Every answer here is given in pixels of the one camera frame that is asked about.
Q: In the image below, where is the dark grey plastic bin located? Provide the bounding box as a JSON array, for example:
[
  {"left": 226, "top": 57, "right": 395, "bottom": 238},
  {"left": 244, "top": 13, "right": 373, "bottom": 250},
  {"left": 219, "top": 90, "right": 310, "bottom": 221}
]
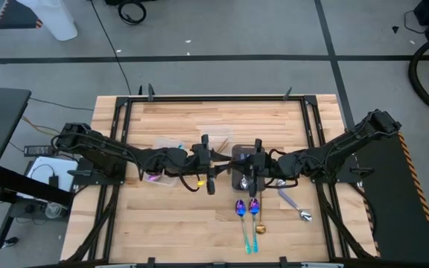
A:
[{"left": 231, "top": 144, "right": 267, "bottom": 191}]

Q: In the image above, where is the coiled black cable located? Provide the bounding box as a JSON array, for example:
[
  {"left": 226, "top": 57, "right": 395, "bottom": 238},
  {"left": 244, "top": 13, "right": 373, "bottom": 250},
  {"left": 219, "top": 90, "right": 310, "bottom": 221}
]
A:
[{"left": 117, "top": 0, "right": 147, "bottom": 26}]

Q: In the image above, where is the clear plastic bottle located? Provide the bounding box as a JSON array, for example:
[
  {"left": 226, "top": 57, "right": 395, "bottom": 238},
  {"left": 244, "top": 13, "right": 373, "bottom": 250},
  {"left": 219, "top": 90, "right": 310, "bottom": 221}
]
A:
[{"left": 45, "top": 202, "right": 69, "bottom": 220}]

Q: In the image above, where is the black aluminium rig frame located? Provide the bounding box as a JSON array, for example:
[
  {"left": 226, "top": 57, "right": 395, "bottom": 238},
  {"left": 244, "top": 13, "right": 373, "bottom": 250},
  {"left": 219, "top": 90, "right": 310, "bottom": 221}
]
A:
[{"left": 61, "top": 92, "right": 378, "bottom": 268}]

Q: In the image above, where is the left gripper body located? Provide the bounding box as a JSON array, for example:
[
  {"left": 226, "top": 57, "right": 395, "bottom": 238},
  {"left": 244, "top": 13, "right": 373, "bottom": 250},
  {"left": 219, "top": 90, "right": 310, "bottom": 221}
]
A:
[{"left": 191, "top": 134, "right": 217, "bottom": 196}]

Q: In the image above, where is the white box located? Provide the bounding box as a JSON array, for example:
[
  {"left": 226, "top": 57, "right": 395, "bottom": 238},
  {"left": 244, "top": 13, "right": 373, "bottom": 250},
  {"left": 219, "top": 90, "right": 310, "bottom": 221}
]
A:
[{"left": 16, "top": 156, "right": 80, "bottom": 200}]

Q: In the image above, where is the black hazard-striped platform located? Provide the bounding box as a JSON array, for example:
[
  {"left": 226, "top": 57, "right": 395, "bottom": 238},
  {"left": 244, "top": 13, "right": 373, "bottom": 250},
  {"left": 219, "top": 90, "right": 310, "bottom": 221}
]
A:
[{"left": 355, "top": 132, "right": 429, "bottom": 265}]

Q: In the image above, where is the long black floor cable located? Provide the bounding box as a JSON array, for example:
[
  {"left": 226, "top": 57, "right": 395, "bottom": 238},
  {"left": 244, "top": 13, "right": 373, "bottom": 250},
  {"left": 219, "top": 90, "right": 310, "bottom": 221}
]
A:
[{"left": 89, "top": 0, "right": 133, "bottom": 96}]

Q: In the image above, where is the black hazard-striped mat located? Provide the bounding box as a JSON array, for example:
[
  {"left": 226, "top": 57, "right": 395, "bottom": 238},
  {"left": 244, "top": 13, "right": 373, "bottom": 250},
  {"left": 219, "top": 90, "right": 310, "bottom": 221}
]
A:
[{"left": 0, "top": 0, "right": 44, "bottom": 30}]

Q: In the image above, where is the frosted white plastic bin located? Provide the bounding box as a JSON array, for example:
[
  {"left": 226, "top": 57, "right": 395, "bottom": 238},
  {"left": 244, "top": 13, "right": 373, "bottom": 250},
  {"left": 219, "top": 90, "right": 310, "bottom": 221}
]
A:
[{"left": 142, "top": 138, "right": 186, "bottom": 188}]

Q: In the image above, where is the clear plastic bin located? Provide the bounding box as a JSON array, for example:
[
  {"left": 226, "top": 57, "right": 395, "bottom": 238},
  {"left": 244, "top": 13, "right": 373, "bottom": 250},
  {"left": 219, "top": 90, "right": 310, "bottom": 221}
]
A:
[{"left": 198, "top": 125, "right": 235, "bottom": 154}]

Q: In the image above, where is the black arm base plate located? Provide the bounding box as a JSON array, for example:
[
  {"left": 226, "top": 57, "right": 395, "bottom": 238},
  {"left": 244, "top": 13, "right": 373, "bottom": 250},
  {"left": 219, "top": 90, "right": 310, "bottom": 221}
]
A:
[
  {"left": 67, "top": 156, "right": 126, "bottom": 186},
  {"left": 311, "top": 154, "right": 375, "bottom": 184}
]

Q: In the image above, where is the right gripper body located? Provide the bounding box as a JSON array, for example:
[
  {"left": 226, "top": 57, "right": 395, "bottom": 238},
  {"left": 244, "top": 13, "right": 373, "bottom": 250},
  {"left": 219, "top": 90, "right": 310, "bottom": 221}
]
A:
[{"left": 244, "top": 138, "right": 276, "bottom": 198}]

